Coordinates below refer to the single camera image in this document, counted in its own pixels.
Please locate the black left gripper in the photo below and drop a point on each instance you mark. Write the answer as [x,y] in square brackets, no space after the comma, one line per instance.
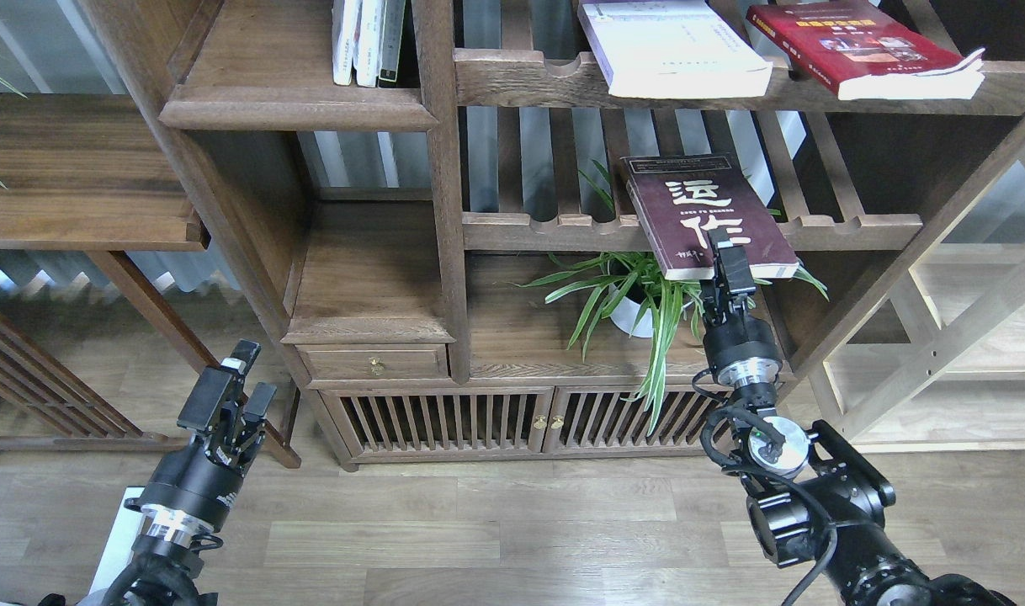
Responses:
[196,486]

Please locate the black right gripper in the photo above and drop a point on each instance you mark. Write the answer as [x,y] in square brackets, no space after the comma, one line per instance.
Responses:
[738,346]

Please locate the maroon book white characters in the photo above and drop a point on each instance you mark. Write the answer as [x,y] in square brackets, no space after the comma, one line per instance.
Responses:
[679,199]

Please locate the red hardcover book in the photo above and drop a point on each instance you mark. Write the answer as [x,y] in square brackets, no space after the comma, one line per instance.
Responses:
[858,52]

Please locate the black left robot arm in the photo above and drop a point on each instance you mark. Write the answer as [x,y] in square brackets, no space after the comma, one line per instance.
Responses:
[164,563]

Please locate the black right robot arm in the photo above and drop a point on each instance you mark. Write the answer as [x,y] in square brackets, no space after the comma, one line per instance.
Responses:
[810,495]

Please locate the spider plant green leaves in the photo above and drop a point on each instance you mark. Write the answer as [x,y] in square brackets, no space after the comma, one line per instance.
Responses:
[606,278]

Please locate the white plant pot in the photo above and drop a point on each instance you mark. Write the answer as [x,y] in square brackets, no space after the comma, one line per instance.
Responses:
[626,315]

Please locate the dark slatted wooden rack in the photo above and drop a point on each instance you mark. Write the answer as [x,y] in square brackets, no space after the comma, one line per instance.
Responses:
[82,420]

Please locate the white paperback book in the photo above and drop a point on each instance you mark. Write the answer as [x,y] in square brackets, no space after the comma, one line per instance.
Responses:
[671,50]

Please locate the dark wooden bookshelf cabinet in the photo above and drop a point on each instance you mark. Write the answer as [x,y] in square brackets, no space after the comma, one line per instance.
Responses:
[392,222]

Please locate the white upright book middle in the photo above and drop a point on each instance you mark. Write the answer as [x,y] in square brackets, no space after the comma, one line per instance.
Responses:
[368,42]

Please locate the white upright book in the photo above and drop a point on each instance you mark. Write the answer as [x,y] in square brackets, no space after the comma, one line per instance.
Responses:
[345,19]
[368,42]

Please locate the white upright book left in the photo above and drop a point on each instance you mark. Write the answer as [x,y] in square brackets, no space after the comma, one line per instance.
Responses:
[345,19]

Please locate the dark spine upright book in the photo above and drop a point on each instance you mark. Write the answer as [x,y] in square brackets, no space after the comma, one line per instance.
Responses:
[392,33]

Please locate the light wooden shelf frame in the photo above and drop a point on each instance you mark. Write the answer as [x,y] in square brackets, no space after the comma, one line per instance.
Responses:
[941,367]

